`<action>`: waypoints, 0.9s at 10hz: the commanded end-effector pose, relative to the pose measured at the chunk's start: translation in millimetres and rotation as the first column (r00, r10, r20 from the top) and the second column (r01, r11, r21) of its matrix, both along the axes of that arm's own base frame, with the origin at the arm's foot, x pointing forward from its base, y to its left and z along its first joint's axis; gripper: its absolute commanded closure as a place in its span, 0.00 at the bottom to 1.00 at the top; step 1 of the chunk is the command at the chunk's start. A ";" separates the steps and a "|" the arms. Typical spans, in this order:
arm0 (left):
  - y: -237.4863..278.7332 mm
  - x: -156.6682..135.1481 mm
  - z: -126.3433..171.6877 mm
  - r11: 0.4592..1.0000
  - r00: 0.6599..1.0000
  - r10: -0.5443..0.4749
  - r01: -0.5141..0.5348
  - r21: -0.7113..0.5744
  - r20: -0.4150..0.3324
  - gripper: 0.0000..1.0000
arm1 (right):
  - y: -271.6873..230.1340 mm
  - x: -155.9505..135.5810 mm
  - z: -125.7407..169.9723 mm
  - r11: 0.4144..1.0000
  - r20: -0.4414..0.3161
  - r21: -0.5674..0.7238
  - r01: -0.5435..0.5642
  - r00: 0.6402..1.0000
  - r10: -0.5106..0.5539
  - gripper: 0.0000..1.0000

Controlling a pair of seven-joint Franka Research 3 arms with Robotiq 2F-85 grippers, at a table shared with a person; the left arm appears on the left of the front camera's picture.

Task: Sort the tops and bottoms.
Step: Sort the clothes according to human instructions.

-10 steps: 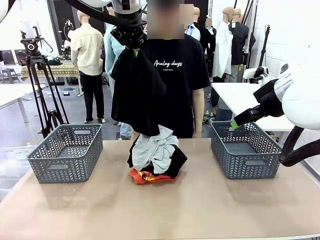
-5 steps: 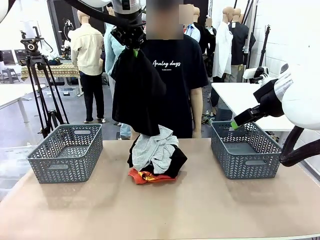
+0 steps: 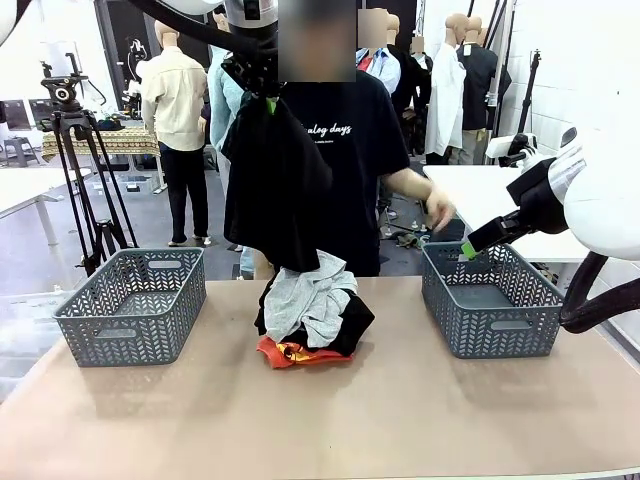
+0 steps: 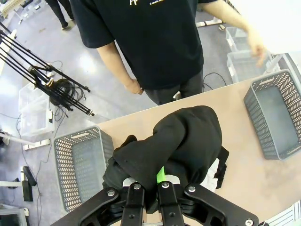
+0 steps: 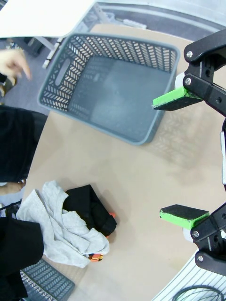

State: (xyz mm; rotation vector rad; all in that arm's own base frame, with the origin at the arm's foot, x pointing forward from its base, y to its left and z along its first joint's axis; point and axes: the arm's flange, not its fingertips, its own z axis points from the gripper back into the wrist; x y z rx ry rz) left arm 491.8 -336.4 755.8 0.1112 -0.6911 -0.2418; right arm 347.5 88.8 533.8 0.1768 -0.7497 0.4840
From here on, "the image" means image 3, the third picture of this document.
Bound mannequin in blue shirt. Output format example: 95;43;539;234
355;9;402;96

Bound mannequin in light blue fleece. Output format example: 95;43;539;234
207;4;256;281

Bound person's left hand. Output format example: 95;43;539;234
424;185;457;232

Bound black trousers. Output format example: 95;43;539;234
253;277;376;359

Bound orange printed garment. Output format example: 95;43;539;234
256;335;354;370

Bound black light stand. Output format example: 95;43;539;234
517;48;545;134

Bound large white table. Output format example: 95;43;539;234
423;164;640;301

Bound mannequin in cream shirt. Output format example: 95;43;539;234
141;19;210;248

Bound olive items on floor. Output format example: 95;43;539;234
392;227;432;250

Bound mannequin in dark clothes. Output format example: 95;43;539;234
387;14;434;156

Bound person in black T-shirt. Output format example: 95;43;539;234
275;0;412;279

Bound person's left forearm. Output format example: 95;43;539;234
387;167;434;201

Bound grey garment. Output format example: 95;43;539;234
263;249;359;346

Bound grey stool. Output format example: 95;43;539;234
3;137;41;169

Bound grey plastic lattice basket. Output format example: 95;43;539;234
421;241;566;360
53;247;208;369

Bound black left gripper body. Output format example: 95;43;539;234
239;24;279;86

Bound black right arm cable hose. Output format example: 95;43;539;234
558;249;640;335

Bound black camera tripod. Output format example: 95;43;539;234
39;52;140;277

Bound mannequin in white shirt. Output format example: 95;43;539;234
424;12;469;166

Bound black top garment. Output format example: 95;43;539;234
222;92;335;274

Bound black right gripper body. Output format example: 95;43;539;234
467;209;532;253

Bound small white table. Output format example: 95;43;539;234
0;167;94;247

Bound table with patterned cloth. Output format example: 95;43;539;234
41;127;161;162

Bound mannequin in black shirt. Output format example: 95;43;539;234
462;17;514;166

